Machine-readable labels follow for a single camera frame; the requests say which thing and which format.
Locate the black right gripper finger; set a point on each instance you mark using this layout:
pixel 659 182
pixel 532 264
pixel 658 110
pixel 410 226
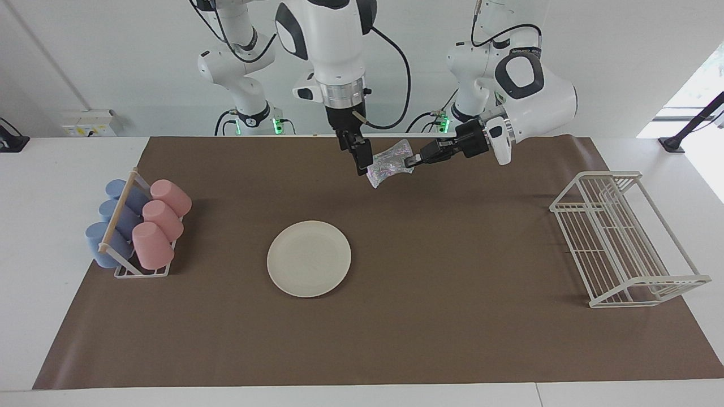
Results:
pixel 346 141
pixel 363 155

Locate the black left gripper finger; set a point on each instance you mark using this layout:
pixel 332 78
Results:
pixel 435 151

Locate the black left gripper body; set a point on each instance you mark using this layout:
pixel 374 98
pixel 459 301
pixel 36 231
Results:
pixel 472 140

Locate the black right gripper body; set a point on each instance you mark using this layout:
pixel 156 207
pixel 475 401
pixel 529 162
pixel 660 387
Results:
pixel 346 120

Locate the silver crinkled foil pouch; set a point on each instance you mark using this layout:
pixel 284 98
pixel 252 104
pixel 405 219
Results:
pixel 387 161

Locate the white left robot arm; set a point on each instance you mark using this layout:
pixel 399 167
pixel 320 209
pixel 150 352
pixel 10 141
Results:
pixel 543 102

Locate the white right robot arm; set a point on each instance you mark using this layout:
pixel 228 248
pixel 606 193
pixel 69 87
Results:
pixel 334 45

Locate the cream round plate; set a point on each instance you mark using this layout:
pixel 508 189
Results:
pixel 309 259

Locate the pink plastic cup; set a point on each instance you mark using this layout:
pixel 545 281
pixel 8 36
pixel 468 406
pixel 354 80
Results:
pixel 169 196
pixel 153 246
pixel 163 219

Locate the brown table mat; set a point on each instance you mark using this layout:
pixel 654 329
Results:
pixel 424 339

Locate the blue plastic cup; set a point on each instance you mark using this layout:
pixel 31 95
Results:
pixel 108 210
pixel 116 188
pixel 96 240

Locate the white cup rack wooden rod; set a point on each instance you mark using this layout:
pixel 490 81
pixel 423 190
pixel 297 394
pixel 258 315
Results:
pixel 120 208

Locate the black table clamp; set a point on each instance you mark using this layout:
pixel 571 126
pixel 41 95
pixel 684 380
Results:
pixel 11 141

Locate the white wall socket box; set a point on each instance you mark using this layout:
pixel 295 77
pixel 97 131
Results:
pixel 85 129

